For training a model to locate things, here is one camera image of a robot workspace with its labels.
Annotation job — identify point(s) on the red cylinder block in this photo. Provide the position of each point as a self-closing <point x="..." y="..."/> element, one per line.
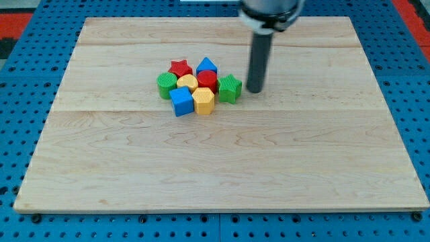
<point x="209" y="79"/>

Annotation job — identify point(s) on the blue triangle block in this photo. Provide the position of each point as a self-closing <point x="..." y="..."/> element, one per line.
<point x="206" y="65"/>

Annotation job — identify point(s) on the green cylinder block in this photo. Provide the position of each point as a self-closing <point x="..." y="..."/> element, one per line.
<point x="166" y="82"/>

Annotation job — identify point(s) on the blue cube block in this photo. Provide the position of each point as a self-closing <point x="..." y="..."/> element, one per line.
<point x="182" y="101"/>

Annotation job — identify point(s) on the red star block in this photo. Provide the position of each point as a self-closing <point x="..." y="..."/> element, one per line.
<point x="180" y="68"/>

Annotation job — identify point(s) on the light wooden board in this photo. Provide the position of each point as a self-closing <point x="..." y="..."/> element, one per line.
<point x="318" y="138"/>

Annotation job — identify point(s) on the yellow hexagon block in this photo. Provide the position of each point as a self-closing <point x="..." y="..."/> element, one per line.
<point x="203" y="100"/>

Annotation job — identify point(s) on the green star block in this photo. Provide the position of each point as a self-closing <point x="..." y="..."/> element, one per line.
<point x="229" y="89"/>

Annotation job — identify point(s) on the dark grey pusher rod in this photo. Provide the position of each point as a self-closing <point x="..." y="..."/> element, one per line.
<point x="258" y="60"/>

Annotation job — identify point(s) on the yellow heart block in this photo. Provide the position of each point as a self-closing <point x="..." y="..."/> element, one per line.
<point x="188" y="81"/>

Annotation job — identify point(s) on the grey robot arm end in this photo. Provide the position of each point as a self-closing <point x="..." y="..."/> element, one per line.
<point x="265" y="17"/>

